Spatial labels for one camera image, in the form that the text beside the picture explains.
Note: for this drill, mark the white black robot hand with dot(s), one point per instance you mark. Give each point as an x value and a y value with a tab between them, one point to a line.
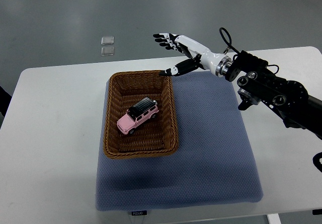
217	63

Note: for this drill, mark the pink toy car black roof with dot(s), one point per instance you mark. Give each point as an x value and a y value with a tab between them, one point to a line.
137	115

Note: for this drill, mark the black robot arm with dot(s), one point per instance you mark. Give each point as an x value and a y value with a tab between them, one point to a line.
289	100

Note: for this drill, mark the brown wicker basket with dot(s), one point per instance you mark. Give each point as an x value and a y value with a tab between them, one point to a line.
156	137

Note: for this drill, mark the upper metal floor plate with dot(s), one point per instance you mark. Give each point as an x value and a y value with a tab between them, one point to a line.
107	40

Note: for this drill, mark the metal floor plate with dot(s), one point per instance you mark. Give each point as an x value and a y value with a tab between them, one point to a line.
107	50
107	40

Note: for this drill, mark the lower metal floor plate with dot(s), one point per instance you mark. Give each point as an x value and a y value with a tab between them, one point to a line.
107	50

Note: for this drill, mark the blue-grey padded mat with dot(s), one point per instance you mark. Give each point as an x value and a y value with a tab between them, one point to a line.
214	163

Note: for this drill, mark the white table leg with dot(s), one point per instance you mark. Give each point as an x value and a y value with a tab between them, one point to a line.
273	218

